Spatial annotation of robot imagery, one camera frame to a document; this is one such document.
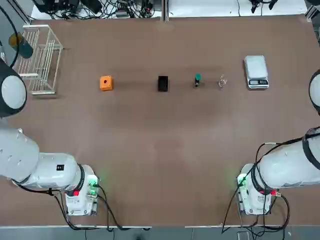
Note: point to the clear measuring cup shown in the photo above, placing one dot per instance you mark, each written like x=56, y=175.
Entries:
x=221, y=83

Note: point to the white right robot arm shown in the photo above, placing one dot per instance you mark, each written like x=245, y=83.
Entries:
x=282, y=165

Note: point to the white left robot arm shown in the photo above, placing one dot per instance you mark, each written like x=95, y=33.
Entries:
x=50, y=170

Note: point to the black button box base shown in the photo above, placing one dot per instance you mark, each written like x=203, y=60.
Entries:
x=163, y=85

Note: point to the white electronic scale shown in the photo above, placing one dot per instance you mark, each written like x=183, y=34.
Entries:
x=255, y=66

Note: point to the grey floor box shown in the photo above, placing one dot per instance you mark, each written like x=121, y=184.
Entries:
x=242, y=235

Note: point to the dark teal cylinder cup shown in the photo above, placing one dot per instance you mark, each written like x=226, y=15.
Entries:
x=26, y=50

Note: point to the grey power strip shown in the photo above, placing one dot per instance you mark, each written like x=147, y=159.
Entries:
x=122, y=13

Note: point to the aluminium post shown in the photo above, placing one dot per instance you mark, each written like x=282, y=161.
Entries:
x=164, y=10

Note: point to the aluminium frame profile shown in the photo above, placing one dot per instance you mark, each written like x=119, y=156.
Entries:
x=312, y=15

